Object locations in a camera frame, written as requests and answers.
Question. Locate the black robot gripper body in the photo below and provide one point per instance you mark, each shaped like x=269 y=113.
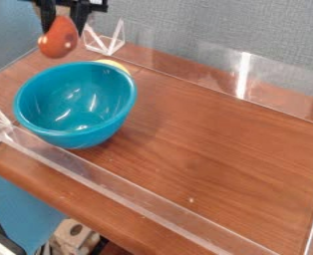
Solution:
x=98 y=5

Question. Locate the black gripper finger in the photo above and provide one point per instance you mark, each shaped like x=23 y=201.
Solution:
x=48 y=13
x=80 y=11

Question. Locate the brown and white toy mushroom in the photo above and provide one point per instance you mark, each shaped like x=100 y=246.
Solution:
x=60 y=40

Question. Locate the blue bowl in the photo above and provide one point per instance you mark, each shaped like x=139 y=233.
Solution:
x=74 y=105

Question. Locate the yellow object behind bowl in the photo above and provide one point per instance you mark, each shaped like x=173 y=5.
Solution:
x=115 y=64

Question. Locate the clear acrylic back barrier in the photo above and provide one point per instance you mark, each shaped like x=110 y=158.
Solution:
x=210 y=42

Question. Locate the clear acrylic front barrier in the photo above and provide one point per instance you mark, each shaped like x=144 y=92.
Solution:
x=174 y=217

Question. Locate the white block with hole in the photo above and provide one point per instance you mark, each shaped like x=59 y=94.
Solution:
x=74 y=238

